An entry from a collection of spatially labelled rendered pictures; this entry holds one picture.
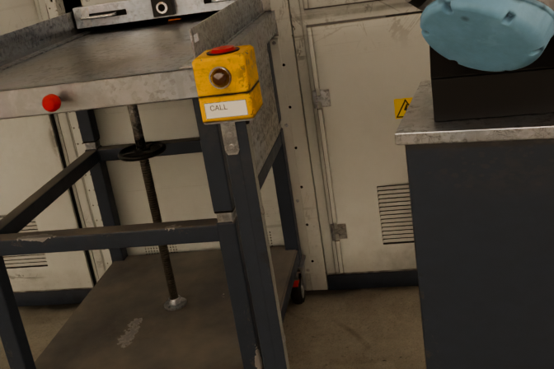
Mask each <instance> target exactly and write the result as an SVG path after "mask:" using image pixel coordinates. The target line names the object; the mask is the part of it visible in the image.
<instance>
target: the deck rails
mask: <svg viewBox="0 0 554 369"><path fill-rule="evenodd" d="M264 13H265V12H263V11H262V5H261V0H236V1H235V2H232V3H231V4H229V5H227V6H226V7H225V8H223V9H221V10H220V11H218V12H216V13H214V14H213V15H212V16H210V17H208V18H206V19H205V20H203V21H201V22H200V23H199V24H197V25H195V26H193V27H191V28H190V29H189V32H190V39H191V44H192V49H193V54H194V56H193V57H192V58H191V59H189V60H188V61H187V62H185V63H184V64H182V65H181V66H180V67H179V69H186V68H193V67H192V62H193V60H194V59H195V58H197V57H198V56H199V55H201V54H202V53H203V52H204V51H205V50H208V49H213V48H216V47H220V46H225V45H227V44H228V43H229V42H230V41H232V40H233V39H234V38H235V37H237V36H238V35H239V34H240V33H242V32H243V31H244V30H245V29H246V28H247V27H248V26H249V25H250V24H252V23H253V22H254V21H255V20H257V19H258V18H259V17H260V16H262V15H263V14H264ZM195 34H196V36H197V41H195V40H194V35H195ZM81 37H82V35H79V36H72V35H71V31H70V28H69V24H68V18H67V14H63V15H61V16H57V17H54V18H51V19H48V20H46V21H42V22H39V23H36V24H34V25H31V26H27V27H24V28H21V29H19V30H14V31H12V32H9V33H6V34H4V35H0V72H1V71H3V70H6V69H8V68H11V67H13V66H15V65H17V64H19V63H23V62H25V61H26V60H29V59H31V58H34V57H36V56H38V55H41V54H43V53H46V52H48V51H50V50H52V49H55V48H58V47H59V46H61V45H64V44H67V43H69V42H71V41H73V40H76V39H78V38H81Z"/></svg>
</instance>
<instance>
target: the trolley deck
mask: <svg viewBox="0 0 554 369"><path fill-rule="evenodd" d="M200 22H201V21H197V22H191V23H184V24H177V25H171V26H159V27H153V28H146V29H139V30H127V31H121V32H115V33H108V34H102V35H89V36H83V37H81V38H78V39H76V40H73V41H71V42H69V43H67V44H64V45H61V46H59V47H58V48H55V49H52V50H50V51H48V52H46V53H43V54H41V55H38V56H36V57H34V58H31V59H29V60H26V61H25V62H23V63H19V64H17V65H15V66H13V67H11V68H8V69H6V70H3V71H1V72H0V119H13V118H20V117H29V116H37V115H44V114H58V113H66V112H73V111H82V110H96V109H104V108H111V107H119V106H127V105H141V104H149V103H157V102H164V101H173V100H187V99H194V98H199V97H198V93H197V88H196V84H195V75H194V71H193V68H186V69H179V67H180V66H181V65H182V64H184V63H185V62H187V61H188V60H189V59H191V58H192V57H193V56H194V54H193V49H192V44H191V39H190V32H189V29H190V28H191V27H193V26H195V25H197V24H199V23H200ZM277 33H278V31H277V25H276V19H275V10H273V11H272V12H266V13H264V14H263V15H262V16H260V17H259V18H258V19H257V20H255V21H254V22H253V23H252V24H250V25H249V26H248V27H247V28H246V29H245V30H244V31H243V32H242V33H240V34H239V35H238V36H237V37H235V38H234V39H233V40H232V41H230V42H229V43H228V44H227V45H233V46H234V47H235V46H242V45H249V44H250V45H251V46H253V47H254V50H255V56H257V54H258V53H259V52H260V51H261V50H262V49H263V48H264V47H265V46H266V45H267V44H268V43H269V42H270V40H271V39H272V38H273V37H274V36H275V35H276V34H277ZM48 94H55V95H56V96H60V97H61V106H60V108H59V109H58V110H56V111H55V112H49V111H47V110H45V109H44V108H43V106H42V100H43V98H44V97H45V96H47V95H48Z"/></svg>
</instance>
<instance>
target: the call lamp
mask: <svg viewBox="0 0 554 369"><path fill-rule="evenodd" d="M209 81H210V83H211V85H212V86H214V87H215V88H218V89H224V88H226V87H228V86H229V85H230V83H231V81H232V75H231V73H230V72H229V70H228V69H227V68H225V67H223V66H217V67H215V68H213V69H212V70H211V71H210V73H209Z"/></svg>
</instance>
